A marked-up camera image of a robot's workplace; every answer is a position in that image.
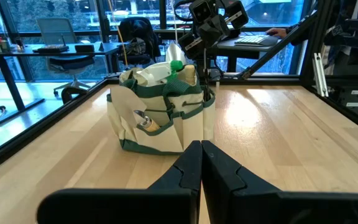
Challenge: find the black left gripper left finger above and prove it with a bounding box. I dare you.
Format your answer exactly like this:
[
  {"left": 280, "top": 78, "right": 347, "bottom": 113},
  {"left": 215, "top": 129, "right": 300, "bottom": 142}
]
[{"left": 37, "top": 139, "right": 203, "bottom": 224}]

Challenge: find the black office desk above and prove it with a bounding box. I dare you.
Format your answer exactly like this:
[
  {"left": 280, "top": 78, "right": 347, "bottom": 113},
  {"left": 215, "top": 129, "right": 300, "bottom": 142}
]
[{"left": 0, "top": 42, "right": 124, "bottom": 125}]

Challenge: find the person at window desk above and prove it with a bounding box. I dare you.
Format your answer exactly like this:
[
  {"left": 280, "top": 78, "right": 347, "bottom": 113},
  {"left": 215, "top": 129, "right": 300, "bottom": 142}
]
[{"left": 265, "top": 24, "right": 303, "bottom": 39}]

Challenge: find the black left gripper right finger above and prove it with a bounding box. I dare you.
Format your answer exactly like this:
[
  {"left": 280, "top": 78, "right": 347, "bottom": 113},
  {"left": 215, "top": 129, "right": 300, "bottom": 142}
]
[{"left": 201, "top": 139, "right": 358, "bottom": 224}]

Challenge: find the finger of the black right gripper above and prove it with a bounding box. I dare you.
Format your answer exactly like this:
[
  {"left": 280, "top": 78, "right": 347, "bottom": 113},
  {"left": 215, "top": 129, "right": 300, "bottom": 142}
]
[
  {"left": 178, "top": 18, "right": 220, "bottom": 60},
  {"left": 208, "top": 0, "right": 250, "bottom": 44}
]

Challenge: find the yellow power cord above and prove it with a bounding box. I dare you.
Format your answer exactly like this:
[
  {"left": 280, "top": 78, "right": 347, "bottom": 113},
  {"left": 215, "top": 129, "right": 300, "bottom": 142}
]
[{"left": 107, "top": 0, "right": 129, "bottom": 68}]

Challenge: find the steel hand rake wooden handle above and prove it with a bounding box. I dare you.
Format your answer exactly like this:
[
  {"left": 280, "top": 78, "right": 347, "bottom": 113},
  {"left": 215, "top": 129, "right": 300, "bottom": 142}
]
[{"left": 181, "top": 64, "right": 197, "bottom": 86}]

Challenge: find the white keyboard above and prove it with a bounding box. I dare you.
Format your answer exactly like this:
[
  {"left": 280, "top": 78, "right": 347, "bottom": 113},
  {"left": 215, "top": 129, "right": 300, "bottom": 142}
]
[{"left": 234, "top": 34, "right": 272, "bottom": 47}]

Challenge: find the black rounded rail clamp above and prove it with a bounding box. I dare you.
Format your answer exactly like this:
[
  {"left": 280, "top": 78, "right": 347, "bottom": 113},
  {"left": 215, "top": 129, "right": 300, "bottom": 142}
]
[{"left": 60, "top": 86, "right": 88, "bottom": 105}]

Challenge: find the beige green canvas gardening bag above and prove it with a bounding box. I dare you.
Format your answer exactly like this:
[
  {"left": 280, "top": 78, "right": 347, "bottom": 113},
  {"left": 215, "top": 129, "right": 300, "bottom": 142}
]
[{"left": 106, "top": 60, "right": 216, "bottom": 156}]

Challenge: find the small black box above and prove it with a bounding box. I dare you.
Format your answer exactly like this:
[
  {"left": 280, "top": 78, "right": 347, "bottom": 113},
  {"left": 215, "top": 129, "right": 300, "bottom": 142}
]
[{"left": 75, "top": 44, "right": 95, "bottom": 53}]

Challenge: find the black keyboard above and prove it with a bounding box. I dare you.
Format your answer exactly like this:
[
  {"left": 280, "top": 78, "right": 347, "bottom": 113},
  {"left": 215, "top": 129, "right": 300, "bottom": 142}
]
[{"left": 32, "top": 45, "right": 70, "bottom": 54}]

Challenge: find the dark chair with jacket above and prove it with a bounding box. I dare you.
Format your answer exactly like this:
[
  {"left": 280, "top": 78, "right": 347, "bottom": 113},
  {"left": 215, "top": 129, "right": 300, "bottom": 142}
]
[{"left": 118, "top": 17, "right": 163, "bottom": 68}]

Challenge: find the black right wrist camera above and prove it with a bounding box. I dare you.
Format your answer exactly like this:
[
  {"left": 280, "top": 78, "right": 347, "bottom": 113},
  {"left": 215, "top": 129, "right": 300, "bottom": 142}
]
[{"left": 188, "top": 0, "right": 218, "bottom": 25}]

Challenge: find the pointed steel trowel wooden handle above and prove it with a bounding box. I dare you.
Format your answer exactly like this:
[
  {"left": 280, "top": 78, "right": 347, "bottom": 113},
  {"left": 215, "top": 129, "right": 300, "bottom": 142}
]
[{"left": 109, "top": 85, "right": 162, "bottom": 133}]

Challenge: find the dark window desk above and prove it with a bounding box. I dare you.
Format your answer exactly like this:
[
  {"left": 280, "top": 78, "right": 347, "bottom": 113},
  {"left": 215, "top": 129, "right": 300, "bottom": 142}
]
[{"left": 163, "top": 29, "right": 291, "bottom": 74}]

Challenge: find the broad steel trowel wooden handle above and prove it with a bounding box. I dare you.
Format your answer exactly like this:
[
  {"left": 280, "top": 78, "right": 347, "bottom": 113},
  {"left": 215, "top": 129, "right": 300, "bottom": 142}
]
[{"left": 165, "top": 42, "right": 188, "bottom": 65}]

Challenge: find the white green spray bottle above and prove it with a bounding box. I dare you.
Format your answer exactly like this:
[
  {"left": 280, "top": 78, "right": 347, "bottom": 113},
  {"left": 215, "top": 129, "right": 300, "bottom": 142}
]
[{"left": 135, "top": 60, "right": 185, "bottom": 87}]

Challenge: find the grey office chair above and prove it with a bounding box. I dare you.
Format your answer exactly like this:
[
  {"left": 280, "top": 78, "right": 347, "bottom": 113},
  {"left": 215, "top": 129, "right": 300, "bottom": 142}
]
[{"left": 35, "top": 17, "right": 96, "bottom": 96}]

